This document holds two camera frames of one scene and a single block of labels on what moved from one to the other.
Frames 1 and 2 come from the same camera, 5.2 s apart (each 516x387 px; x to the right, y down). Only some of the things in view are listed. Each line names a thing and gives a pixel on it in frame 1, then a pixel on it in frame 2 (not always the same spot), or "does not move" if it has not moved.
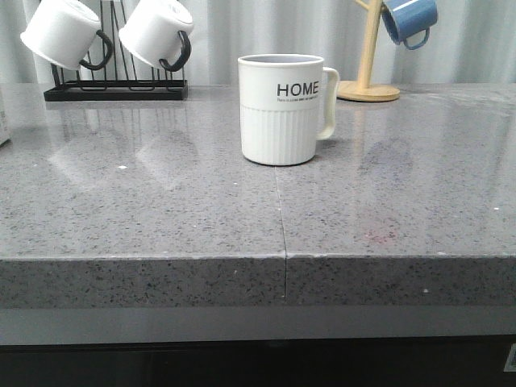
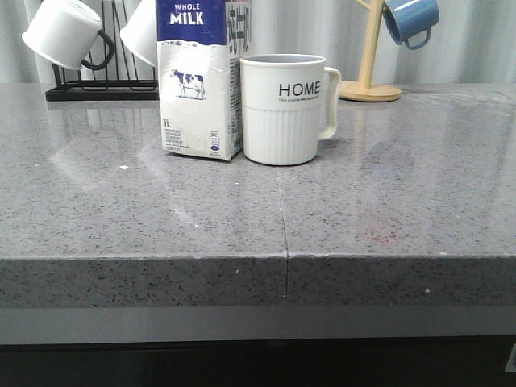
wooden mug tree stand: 364,91 does not move
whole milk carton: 6,113 -> 201,43
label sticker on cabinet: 510,364 does not move
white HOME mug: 280,106 does not move
